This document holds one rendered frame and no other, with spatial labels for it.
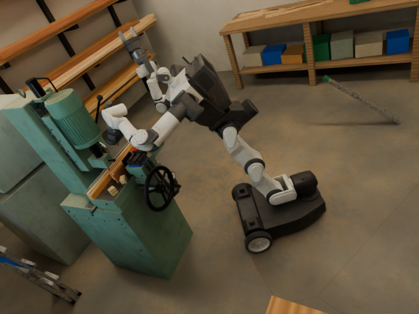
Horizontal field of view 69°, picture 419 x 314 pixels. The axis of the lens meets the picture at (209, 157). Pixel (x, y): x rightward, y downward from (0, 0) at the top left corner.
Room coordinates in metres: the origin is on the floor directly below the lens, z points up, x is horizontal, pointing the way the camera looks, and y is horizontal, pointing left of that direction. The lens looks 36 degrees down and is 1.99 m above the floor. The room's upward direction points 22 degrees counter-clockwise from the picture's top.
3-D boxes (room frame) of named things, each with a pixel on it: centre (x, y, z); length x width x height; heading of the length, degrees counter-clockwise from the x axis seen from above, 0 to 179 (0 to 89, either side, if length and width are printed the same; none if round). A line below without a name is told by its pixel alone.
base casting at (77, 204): (1.76, 0.73, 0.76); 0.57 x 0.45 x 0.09; 54
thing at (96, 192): (1.78, 0.56, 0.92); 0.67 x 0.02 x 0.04; 144
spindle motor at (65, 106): (1.69, 0.63, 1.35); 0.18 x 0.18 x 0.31
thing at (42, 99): (1.77, 0.75, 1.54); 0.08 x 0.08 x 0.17; 54
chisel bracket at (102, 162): (1.70, 0.65, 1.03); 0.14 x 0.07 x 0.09; 54
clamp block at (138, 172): (1.65, 0.43, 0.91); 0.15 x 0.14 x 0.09; 144
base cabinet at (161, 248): (1.76, 0.73, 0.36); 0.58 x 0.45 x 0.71; 54
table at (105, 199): (1.70, 0.49, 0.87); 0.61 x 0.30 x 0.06; 144
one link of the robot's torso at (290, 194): (1.60, -0.40, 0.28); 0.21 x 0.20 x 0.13; 84
